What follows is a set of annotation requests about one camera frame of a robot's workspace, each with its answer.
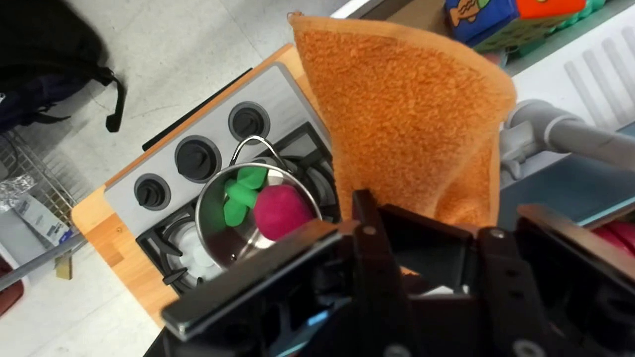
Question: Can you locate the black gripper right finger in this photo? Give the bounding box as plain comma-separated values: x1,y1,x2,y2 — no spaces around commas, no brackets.
476,204,635,357

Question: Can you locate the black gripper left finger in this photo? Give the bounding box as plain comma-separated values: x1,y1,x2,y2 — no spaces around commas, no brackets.
147,189,415,357

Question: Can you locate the orange terry towel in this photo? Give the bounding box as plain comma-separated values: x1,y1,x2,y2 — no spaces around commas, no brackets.
288,12,520,234

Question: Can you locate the white toy sink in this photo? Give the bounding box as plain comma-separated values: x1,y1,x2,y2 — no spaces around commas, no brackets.
508,6,635,135

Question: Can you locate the red toy in planter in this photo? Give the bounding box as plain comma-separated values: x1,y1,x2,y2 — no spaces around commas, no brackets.
591,218,635,256

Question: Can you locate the magenta toy ball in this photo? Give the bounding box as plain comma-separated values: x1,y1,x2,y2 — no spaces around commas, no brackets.
252,185,315,242

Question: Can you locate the green toy vegetable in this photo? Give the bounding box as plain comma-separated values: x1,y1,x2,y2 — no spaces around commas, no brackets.
220,165,288,230

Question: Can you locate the grey toy faucet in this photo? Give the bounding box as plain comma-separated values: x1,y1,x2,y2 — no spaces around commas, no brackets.
498,97,635,191

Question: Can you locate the steel toy pot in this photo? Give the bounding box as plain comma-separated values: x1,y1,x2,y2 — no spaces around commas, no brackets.
194,135,325,270

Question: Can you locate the black stove knob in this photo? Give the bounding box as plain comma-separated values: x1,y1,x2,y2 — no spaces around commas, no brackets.
133,173,172,212
226,99,272,143
172,135,224,185

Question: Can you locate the grey toy stove top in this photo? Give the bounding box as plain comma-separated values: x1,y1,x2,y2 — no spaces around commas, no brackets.
103,62,343,294

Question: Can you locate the black stove grate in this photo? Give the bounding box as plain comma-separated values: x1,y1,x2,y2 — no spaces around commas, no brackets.
135,121,343,294

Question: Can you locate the toy kitchen counter unit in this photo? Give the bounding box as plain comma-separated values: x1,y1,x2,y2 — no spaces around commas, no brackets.
69,42,345,329

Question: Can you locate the colourful soft cube toy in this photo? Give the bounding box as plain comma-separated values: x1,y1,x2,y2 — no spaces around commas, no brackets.
442,0,607,56

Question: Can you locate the grey tube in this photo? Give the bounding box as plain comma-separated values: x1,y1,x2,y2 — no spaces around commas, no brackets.
0,234,87,294

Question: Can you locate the clear plastic bottle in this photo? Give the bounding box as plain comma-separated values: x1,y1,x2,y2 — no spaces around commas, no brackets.
0,175,75,248

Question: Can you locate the black backpack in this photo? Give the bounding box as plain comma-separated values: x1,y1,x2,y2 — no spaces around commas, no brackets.
0,0,129,135

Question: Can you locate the metal wire rack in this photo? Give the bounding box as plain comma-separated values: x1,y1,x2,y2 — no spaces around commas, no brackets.
0,131,75,220

